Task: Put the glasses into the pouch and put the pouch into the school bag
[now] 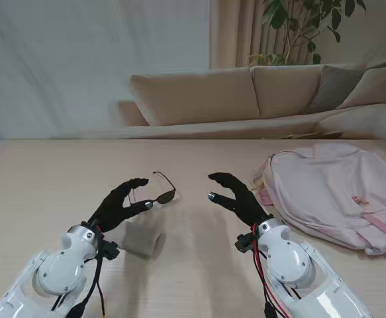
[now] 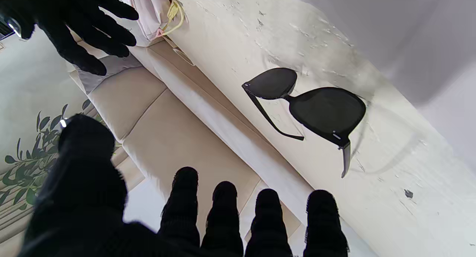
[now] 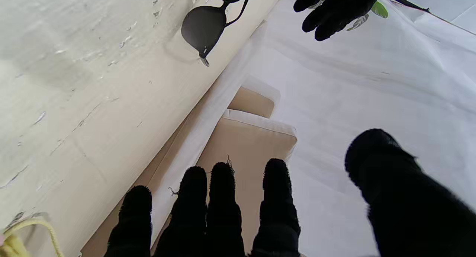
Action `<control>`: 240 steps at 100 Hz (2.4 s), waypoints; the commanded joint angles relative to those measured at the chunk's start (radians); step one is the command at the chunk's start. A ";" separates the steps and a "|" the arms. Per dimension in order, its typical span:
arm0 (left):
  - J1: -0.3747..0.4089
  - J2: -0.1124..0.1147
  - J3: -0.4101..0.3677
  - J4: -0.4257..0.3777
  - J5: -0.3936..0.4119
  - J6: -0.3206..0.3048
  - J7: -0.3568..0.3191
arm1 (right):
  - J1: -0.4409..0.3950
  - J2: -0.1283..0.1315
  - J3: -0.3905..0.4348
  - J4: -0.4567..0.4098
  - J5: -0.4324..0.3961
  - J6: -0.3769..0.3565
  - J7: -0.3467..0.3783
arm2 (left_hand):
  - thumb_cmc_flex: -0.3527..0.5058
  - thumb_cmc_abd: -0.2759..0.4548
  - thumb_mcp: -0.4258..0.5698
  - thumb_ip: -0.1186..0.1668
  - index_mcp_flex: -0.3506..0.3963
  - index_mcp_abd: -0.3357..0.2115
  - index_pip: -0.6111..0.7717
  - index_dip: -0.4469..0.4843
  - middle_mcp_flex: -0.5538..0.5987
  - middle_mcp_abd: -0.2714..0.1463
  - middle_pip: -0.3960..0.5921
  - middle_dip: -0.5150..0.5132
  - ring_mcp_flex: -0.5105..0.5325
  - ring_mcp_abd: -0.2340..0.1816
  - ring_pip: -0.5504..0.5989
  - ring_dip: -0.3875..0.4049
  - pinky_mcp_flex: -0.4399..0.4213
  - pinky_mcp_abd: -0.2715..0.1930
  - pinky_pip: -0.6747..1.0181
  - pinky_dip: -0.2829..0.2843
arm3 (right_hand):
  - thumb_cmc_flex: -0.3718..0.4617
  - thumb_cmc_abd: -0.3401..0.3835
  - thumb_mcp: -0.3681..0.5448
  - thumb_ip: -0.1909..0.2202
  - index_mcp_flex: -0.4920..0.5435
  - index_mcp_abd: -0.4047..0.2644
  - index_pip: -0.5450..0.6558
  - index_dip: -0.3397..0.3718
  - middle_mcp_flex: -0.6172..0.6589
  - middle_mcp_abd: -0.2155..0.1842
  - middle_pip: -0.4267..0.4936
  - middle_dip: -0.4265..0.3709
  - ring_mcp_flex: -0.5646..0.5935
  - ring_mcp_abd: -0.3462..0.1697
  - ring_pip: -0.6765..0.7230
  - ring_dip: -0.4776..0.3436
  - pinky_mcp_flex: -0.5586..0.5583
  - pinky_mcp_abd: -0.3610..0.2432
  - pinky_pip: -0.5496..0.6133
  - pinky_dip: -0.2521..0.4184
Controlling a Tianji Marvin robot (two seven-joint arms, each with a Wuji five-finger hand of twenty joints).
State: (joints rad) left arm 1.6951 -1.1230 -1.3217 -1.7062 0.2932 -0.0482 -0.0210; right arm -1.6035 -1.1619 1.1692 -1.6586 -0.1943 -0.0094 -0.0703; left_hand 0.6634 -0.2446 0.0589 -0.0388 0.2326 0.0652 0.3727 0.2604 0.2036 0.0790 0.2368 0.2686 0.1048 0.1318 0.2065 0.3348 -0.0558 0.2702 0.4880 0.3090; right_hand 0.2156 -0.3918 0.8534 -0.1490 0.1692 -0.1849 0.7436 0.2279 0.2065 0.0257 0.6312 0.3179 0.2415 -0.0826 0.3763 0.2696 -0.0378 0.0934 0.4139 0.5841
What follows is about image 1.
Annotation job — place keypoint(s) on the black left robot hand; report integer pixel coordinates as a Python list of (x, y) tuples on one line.
[(113, 208)]

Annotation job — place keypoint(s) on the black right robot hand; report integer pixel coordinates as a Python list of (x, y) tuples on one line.
[(245, 205)]

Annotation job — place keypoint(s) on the grey-beige fabric pouch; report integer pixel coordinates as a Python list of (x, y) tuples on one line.
[(139, 240)]

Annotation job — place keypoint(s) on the dark sunglasses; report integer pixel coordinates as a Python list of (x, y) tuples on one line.
[(166, 197)]

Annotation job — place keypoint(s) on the pink backpack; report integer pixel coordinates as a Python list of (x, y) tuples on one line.
[(328, 185)]

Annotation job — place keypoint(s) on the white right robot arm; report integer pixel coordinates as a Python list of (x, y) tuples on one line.
[(288, 265)]

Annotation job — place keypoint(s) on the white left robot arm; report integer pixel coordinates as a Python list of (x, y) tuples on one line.
[(60, 268)]

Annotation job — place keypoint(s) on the beige sofa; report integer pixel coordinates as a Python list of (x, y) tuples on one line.
[(196, 99)]

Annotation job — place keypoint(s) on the grey cushion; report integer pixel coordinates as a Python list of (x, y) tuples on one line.
[(335, 86)]

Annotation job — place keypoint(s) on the beige curtain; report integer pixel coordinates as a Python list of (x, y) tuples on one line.
[(232, 33)]

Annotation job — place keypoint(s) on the beige cushion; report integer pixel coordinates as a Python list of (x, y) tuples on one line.
[(378, 86)]

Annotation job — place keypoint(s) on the tall green houseplant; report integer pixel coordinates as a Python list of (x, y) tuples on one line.
[(278, 16)]

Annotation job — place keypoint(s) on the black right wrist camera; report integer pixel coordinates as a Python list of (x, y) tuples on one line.
[(244, 243)]

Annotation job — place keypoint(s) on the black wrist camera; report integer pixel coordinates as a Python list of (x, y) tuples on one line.
[(244, 243), (110, 250)]

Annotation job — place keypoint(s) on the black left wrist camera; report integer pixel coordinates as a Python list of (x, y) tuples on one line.
[(110, 250)]

